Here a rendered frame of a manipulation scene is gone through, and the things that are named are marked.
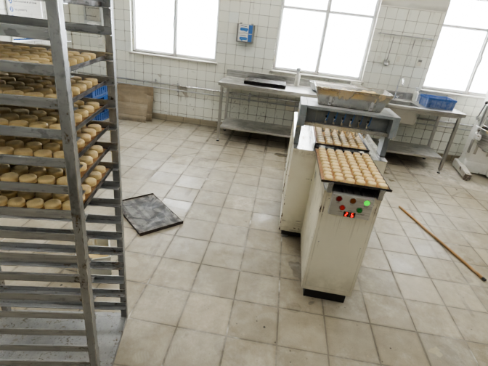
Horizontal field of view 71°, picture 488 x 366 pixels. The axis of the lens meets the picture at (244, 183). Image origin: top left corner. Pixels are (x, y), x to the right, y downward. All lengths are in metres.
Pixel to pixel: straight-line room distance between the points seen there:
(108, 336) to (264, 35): 4.68
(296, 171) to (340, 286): 0.93
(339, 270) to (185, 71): 4.38
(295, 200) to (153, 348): 1.53
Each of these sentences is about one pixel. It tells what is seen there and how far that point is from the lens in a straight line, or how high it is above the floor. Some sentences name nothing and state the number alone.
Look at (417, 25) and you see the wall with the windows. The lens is 5.90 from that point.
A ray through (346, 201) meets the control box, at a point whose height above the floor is 0.80.
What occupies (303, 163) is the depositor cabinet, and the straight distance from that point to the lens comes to 2.73.
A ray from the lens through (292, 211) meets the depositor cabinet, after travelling 2.91.
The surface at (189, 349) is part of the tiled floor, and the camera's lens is 2.14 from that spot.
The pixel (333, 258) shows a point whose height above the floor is 0.37.
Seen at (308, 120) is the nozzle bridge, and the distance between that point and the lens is 2.71.
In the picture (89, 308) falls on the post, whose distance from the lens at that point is 1.44.
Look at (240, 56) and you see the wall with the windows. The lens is 5.70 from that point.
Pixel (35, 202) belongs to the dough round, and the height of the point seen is 1.06.
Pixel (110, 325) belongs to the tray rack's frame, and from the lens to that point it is 2.09.
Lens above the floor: 1.67
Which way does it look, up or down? 25 degrees down
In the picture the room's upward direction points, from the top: 7 degrees clockwise
